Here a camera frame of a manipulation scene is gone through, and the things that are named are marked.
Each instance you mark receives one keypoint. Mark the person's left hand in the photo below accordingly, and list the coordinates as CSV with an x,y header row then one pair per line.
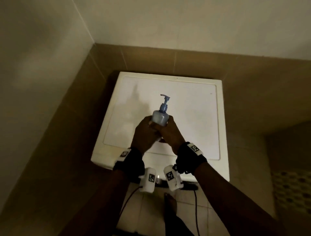
x,y
144,136

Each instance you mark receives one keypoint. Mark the person's right hand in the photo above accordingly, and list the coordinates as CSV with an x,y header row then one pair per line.
x,y
172,136

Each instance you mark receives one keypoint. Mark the blue pump dispenser bottle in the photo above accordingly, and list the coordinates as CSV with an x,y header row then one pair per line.
x,y
160,116

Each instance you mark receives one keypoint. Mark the person's left forearm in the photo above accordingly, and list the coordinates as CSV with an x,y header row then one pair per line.
x,y
97,206

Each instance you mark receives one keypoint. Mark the person's right foot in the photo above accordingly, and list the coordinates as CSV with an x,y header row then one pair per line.
x,y
170,201

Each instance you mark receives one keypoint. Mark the black right wrist band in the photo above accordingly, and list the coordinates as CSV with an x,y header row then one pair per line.
x,y
189,158

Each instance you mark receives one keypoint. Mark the black wrist band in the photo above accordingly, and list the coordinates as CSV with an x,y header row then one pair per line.
x,y
130,165
189,158

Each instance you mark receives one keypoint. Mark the black left wrist band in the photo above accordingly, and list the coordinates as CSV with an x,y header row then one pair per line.
x,y
130,165

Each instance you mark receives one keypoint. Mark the white plastic appliance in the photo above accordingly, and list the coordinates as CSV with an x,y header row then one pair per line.
x,y
194,109

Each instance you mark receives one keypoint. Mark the black trousers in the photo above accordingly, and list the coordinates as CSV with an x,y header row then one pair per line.
x,y
176,227

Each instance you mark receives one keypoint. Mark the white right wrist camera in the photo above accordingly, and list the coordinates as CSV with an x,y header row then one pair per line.
x,y
173,178

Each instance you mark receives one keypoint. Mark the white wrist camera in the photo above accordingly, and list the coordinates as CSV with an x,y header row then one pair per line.
x,y
148,180
173,178

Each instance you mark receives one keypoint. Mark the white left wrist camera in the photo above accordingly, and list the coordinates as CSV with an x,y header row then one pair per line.
x,y
148,180

